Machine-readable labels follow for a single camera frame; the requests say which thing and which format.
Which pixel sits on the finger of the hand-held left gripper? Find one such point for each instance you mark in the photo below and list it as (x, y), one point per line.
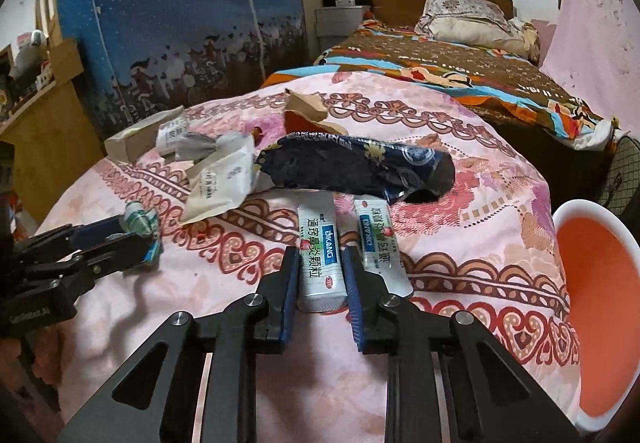
(131, 255)
(95, 230)

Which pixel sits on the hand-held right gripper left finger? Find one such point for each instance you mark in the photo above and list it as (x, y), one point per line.
(289, 320)

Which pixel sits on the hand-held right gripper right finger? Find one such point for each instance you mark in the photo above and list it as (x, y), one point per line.
(352, 298)

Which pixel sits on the small green white packet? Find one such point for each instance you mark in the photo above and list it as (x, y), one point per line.
(140, 220)

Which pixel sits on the white sachet blue label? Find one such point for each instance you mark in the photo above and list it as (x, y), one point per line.
(382, 243)
(320, 248)

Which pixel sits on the orange bin white rim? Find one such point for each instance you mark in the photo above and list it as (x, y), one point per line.
(600, 303)

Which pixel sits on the wooden cabinet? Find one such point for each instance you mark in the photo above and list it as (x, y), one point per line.
(45, 143)

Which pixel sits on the beige cardboard box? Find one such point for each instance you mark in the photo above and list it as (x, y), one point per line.
(135, 133)

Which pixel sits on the white printed wrapper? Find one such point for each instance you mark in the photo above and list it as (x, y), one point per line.
(167, 135)

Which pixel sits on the grey crumpled wrapper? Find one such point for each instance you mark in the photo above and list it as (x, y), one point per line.
(196, 144)

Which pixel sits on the dark blue floral wrapper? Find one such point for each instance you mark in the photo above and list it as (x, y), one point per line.
(345, 158)

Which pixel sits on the pink printed blanket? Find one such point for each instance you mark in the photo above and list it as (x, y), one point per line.
(475, 203)

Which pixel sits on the blue wardrobe cover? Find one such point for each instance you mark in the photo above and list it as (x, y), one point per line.
(175, 8)

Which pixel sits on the bed with colourful blanket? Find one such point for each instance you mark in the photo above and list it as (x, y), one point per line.
(450, 68)

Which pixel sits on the white nightstand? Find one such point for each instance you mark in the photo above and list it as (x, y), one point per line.
(340, 28)

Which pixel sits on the cream pillow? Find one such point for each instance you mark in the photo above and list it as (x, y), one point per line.
(485, 35)

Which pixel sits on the floral pillow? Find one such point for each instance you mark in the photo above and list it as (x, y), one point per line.
(460, 10)

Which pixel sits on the pink sheet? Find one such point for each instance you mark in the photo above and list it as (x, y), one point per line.
(595, 13)

